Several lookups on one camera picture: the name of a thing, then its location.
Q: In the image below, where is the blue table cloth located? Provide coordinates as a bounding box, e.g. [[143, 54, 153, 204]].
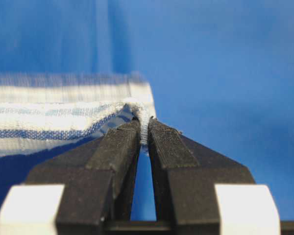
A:
[[0, 0, 294, 220]]

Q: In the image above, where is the white blue striped towel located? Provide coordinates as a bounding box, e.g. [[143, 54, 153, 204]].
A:
[[0, 73, 155, 157]]

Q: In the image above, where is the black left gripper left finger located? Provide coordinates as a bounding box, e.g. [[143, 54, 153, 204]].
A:
[[25, 119, 140, 227]]

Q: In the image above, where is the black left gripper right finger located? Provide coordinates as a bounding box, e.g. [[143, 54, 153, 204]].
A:
[[148, 119, 255, 225]]

